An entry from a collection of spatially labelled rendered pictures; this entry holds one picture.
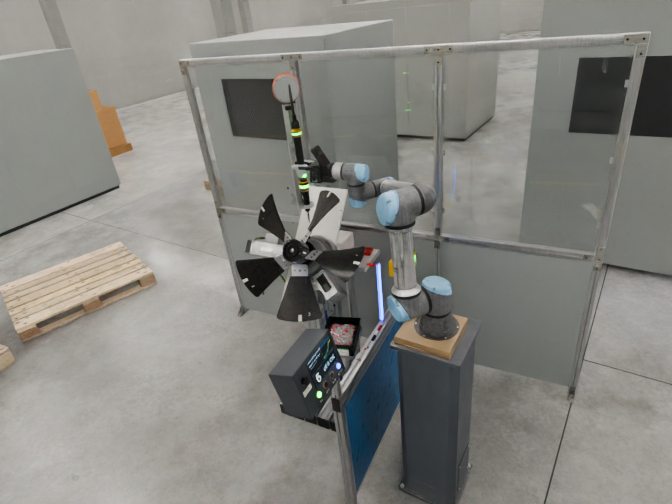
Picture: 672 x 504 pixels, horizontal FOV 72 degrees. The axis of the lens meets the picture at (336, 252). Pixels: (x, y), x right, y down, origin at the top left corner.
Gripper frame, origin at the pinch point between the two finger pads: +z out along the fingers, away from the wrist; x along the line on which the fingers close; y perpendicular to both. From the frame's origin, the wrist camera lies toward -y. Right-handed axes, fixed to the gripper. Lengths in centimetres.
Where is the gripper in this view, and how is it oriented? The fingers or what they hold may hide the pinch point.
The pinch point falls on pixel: (295, 163)
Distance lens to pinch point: 215.0
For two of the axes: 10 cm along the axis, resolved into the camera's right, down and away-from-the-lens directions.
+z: -8.9, -1.4, 4.4
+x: 4.5, -4.8, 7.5
